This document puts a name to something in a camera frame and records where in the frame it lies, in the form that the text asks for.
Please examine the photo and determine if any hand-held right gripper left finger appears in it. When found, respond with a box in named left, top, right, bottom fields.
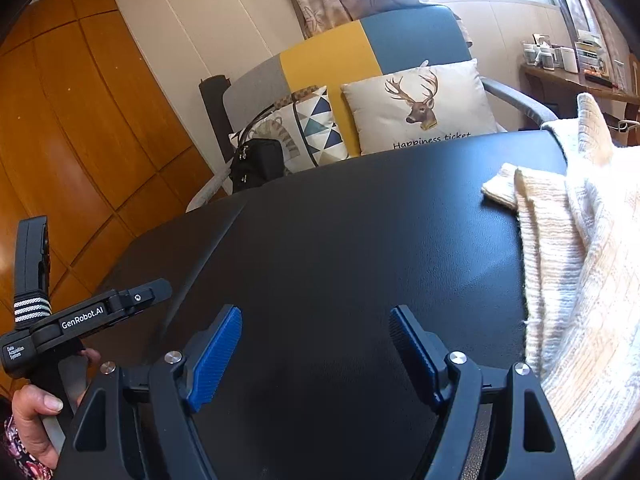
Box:
left=54, top=304, right=244, bottom=480

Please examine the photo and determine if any person's left hand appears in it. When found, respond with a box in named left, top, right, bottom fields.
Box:
left=11, top=349, right=102, bottom=468

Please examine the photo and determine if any triangle print cushion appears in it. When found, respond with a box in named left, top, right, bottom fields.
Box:
left=229, top=86, right=348, bottom=171

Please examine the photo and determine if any wooden wardrobe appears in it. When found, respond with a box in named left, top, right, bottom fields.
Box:
left=0, top=0, right=211, bottom=401

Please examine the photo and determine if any deer print cushion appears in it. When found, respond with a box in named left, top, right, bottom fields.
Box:
left=341, top=58, right=508, bottom=156

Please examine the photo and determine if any person's left forearm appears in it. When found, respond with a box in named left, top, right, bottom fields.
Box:
left=0, top=412, right=53, bottom=480

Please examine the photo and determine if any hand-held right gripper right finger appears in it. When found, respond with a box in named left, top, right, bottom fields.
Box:
left=389, top=304, right=576, bottom=480

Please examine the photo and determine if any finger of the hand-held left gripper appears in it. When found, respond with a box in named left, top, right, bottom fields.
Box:
left=107, top=279, right=174, bottom=319

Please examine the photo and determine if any dark rolled mat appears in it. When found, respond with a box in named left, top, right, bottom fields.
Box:
left=199, top=75, right=236, bottom=148

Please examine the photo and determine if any grey yellow blue sofa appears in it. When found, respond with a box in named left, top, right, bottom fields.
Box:
left=187, top=4, right=558, bottom=211

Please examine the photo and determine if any wooden side desk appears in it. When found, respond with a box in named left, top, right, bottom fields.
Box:
left=520, top=62, right=640, bottom=126

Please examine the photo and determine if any black handbag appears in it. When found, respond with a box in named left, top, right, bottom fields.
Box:
left=229, top=137, right=286, bottom=195

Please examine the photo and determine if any cream knit sweater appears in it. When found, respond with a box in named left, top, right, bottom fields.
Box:
left=481, top=92, right=640, bottom=478

